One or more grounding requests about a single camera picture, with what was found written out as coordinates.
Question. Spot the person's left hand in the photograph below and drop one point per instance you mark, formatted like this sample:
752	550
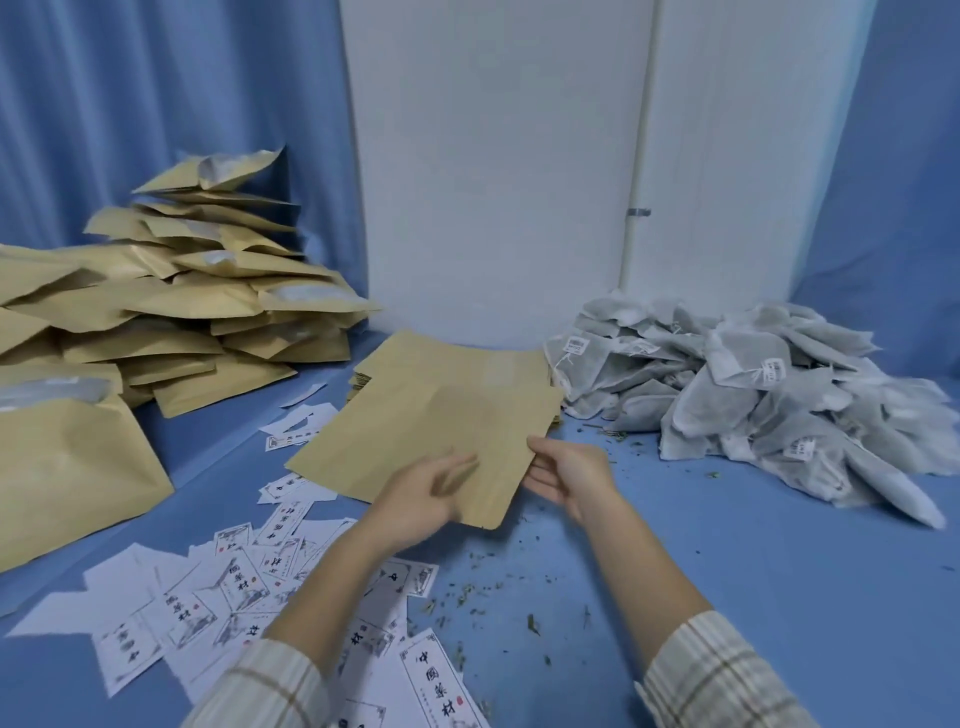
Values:
412	510

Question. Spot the person's right hand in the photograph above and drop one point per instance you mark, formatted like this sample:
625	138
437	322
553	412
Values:
581	476

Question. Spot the kraft pouch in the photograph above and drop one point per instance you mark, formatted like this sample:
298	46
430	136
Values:
420	427

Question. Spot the stack of kraft pouches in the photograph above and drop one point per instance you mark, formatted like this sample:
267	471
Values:
450	360

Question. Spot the pile of white tea bags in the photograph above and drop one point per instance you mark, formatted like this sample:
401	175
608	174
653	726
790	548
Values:
750	390

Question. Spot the white paper labels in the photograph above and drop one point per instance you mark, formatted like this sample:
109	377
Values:
187	607

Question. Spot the pile of kraft pouches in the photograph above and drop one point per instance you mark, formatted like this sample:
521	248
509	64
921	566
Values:
150	315

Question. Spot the person's left forearm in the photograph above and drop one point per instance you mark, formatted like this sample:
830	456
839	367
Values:
315	645

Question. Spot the person's right forearm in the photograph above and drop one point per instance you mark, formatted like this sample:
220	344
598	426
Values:
675	637

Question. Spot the blue table cover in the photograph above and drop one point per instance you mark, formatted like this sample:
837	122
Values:
750	600

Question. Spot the grey pipe clamp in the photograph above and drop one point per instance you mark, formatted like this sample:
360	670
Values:
638	212

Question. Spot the blue curtain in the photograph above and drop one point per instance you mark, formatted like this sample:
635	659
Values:
150	97
892	187

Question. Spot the white wall pipe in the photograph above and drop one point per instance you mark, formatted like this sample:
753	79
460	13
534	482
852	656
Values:
641	112

